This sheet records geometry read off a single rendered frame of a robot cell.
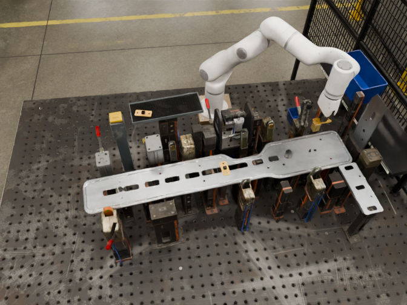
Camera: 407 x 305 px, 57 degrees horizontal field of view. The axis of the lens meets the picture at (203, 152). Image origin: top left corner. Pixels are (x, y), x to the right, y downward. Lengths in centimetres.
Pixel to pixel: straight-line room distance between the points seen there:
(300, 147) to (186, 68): 212
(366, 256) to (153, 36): 316
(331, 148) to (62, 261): 153
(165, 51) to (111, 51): 57
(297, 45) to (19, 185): 173
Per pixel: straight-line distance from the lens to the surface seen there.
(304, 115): 206
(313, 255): 212
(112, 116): 197
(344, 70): 163
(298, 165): 200
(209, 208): 213
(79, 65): 414
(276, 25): 174
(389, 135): 226
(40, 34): 468
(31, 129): 269
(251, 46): 183
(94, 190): 192
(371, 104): 202
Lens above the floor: 260
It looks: 54 degrees down
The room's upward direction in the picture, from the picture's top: 1 degrees clockwise
